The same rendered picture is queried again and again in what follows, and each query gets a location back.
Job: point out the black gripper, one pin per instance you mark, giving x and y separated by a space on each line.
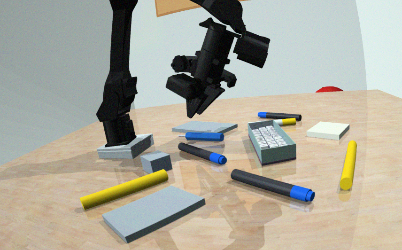
205 87

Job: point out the black marker with blue cap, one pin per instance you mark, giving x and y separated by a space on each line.
208 155
293 191
279 115

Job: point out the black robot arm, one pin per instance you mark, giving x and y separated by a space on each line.
120 88

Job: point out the blue stylus with metal tip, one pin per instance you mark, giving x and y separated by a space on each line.
203 136

